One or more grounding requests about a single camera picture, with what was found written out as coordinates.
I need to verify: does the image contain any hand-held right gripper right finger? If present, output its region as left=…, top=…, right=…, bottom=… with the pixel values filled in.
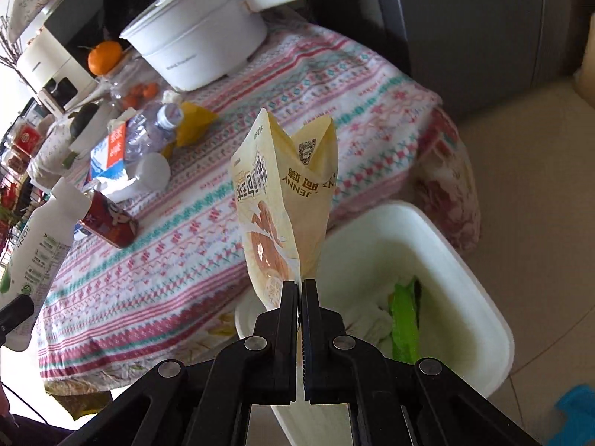
left=301, top=279, right=542, bottom=446

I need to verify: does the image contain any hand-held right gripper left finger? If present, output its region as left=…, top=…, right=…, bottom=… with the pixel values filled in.
left=60, top=280, right=301, bottom=446

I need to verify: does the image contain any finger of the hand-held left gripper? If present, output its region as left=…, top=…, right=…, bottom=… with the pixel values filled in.
left=0, top=294, right=35, bottom=342

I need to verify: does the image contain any white bottle with green label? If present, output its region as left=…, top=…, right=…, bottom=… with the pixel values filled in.
left=0, top=180, right=92, bottom=352

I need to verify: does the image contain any yellow snack bag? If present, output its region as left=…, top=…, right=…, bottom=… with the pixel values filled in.
left=231, top=108, right=337, bottom=312

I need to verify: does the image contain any white plastic trash bin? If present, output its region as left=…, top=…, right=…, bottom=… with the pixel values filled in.
left=235, top=200, right=516, bottom=446

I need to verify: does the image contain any crumpled white tissue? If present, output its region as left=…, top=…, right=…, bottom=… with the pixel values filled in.
left=346, top=288, right=396, bottom=345

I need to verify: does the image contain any green wrapper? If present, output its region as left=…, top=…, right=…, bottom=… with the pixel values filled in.
left=388, top=276, right=425, bottom=365

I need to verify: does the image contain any patterned tablecloth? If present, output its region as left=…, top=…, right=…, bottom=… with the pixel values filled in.
left=35, top=21, right=442, bottom=382

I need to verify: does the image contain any red drink can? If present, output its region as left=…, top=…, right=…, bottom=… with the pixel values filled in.
left=75, top=190, right=140, bottom=248

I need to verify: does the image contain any white printed pouch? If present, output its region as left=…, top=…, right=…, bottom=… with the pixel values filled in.
left=27, top=101, right=113, bottom=191

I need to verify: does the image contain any blue and white milk carton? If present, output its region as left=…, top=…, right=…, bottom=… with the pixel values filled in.
left=85, top=118, right=141, bottom=203

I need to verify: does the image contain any floral under tablecloth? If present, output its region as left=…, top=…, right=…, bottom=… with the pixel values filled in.
left=42, top=107, right=482, bottom=421

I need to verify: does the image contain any white paper cup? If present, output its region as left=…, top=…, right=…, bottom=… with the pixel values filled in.
left=132, top=152, right=172, bottom=192

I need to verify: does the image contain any yellow packet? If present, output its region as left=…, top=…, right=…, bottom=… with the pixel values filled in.
left=160, top=101, right=219, bottom=159

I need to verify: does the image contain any clear plastic water bottle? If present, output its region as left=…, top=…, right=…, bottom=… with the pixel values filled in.
left=125, top=102, right=185, bottom=159

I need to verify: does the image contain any clear glass jar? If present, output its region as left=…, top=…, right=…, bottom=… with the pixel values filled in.
left=95, top=53, right=161, bottom=112

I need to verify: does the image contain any white countertop oven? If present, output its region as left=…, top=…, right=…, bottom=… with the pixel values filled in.
left=15, top=0, right=119, bottom=118

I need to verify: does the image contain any orange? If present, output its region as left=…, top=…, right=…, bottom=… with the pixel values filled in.
left=88, top=40, right=123, bottom=76

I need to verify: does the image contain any blue plastic object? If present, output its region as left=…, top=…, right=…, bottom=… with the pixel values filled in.
left=552, top=382, right=595, bottom=446

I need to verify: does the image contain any white electric pot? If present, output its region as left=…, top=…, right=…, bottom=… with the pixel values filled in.
left=119, top=0, right=373, bottom=92

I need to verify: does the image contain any black chair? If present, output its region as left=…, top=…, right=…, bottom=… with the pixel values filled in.
left=311, top=0, right=412, bottom=76

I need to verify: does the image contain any metal wire rack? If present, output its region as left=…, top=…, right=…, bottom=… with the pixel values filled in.
left=0, top=97, right=53, bottom=247

